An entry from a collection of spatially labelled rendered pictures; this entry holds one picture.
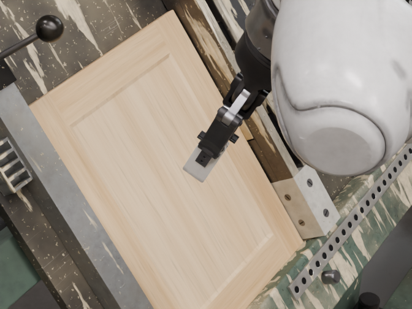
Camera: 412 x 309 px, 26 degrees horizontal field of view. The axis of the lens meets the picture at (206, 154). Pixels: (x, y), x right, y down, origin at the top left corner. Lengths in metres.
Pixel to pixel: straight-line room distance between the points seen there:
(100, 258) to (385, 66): 0.74
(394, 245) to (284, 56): 2.35
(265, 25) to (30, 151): 0.52
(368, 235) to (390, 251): 1.23
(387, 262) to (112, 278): 1.73
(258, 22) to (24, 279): 0.62
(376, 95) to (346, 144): 0.04
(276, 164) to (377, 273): 1.36
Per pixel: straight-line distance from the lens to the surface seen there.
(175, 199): 1.46
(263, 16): 0.86
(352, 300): 1.76
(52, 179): 1.29
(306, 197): 1.60
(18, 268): 1.33
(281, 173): 1.60
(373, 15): 0.70
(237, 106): 0.91
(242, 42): 0.90
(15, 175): 1.27
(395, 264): 2.95
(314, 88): 0.65
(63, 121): 1.35
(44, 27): 1.21
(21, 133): 1.28
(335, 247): 1.67
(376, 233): 1.78
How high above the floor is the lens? 2.01
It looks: 37 degrees down
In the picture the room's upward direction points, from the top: straight up
